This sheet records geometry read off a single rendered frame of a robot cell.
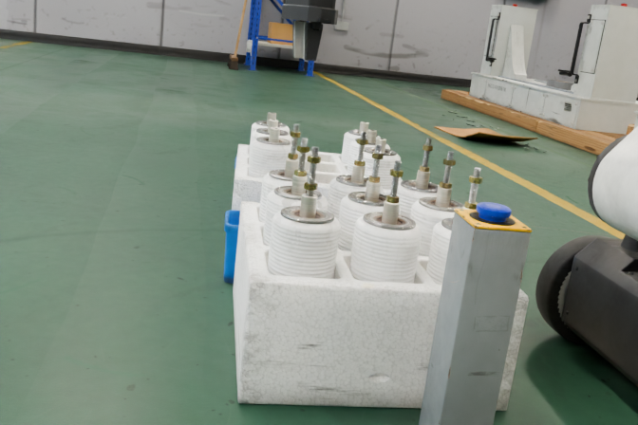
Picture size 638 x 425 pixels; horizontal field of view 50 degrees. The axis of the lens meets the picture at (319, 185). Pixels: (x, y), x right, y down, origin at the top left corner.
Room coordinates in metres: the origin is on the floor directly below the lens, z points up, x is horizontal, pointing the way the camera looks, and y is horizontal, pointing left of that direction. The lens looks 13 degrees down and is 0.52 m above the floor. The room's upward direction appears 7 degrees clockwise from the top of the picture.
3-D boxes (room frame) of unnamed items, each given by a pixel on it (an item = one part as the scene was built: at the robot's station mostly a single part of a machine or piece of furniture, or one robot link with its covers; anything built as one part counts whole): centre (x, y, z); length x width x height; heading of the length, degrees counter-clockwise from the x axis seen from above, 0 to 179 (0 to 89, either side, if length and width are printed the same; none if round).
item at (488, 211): (0.78, -0.21, 0.32); 0.04 x 0.04 x 0.02
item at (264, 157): (1.47, 0.11, 0.16); 0.10 x 0.10 x 0.18
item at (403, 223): (0.94, -0.11, 0.25); 0.08 x 0.08 x 0.01
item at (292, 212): (0.92, 0.01, 0.25); 0.08 x 0.08 x 0.01
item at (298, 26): (1.17, 0.06, 0.48); 0.03 x 0.02 x 0.06; 122
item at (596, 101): (4.84, -1.54, 0.45); 1.61 x 0.57 x 0.74; 12
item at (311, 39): (1.13, 0.04, 0.48); 0.03 x 0.02 x 0.06; 122
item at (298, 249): (0.92, 0.01, 0.16); 0.10 x 0.10 x 0.18
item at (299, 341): (1.06, -0.09, 0.09); 0.39 x 0.39 x 0.18; 10
